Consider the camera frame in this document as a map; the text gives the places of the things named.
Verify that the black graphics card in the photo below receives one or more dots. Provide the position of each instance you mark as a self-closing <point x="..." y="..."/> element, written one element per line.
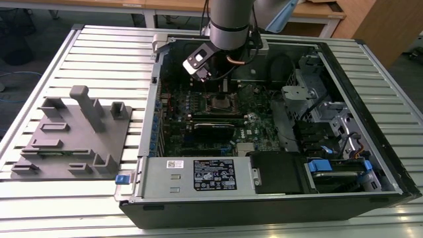
<point x="213" y="135"/>

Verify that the grey parts rack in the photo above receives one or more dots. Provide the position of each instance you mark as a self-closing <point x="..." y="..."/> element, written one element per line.
<point x="83" y="148"/>

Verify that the silver CPU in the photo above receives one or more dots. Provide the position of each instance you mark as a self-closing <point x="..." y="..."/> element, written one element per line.
<point x="221" y="102"/>

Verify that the silver chipset heat sink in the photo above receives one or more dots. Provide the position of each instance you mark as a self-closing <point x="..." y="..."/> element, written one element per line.
<point x="246" y="147"/>

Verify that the wooden cabinet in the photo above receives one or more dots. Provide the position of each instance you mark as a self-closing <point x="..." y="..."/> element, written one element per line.
<point x="380" y="24"/>

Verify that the black disk bay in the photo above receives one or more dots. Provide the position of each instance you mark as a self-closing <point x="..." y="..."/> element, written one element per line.
<point x="314" y="136"/>

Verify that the black office chair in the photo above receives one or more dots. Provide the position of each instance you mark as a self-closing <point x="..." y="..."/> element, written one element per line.
<point x="17" y="49"/>

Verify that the silver power supply unit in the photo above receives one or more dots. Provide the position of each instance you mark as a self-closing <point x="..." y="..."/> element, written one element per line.
<point x="160" y="178"/>

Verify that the silver drive cage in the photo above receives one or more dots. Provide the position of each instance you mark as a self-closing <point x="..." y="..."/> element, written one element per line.
<point x="298" y="95"/>

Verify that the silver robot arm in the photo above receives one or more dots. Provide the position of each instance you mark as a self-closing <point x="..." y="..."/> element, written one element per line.
<point x="229" y="34"/>

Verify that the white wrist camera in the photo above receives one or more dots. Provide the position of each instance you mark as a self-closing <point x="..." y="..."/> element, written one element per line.
<point x="198" y="58"/>

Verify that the grey case latch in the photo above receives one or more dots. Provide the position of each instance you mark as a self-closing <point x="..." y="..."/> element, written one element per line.
<point x="161" y="41"/>

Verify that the green motherboard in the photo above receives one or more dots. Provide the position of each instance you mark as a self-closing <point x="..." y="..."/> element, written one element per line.
<point x="261" y="138"/>

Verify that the blue disk carrier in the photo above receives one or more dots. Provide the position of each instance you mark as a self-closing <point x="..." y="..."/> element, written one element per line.
<point x="320" y="164"/>

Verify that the blue case latch tab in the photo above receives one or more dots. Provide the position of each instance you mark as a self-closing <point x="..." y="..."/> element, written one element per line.
<point x="122" y="179"/>

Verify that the CPU socket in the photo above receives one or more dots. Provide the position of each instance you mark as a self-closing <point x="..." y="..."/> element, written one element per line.
<point x="209" y="106"/>

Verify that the black chair base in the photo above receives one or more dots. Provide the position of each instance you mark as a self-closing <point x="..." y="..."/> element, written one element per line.
<point x="414" y="53"/>

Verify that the black PC case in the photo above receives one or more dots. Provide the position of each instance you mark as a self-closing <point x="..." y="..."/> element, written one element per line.
<point x="232" y="213"/>

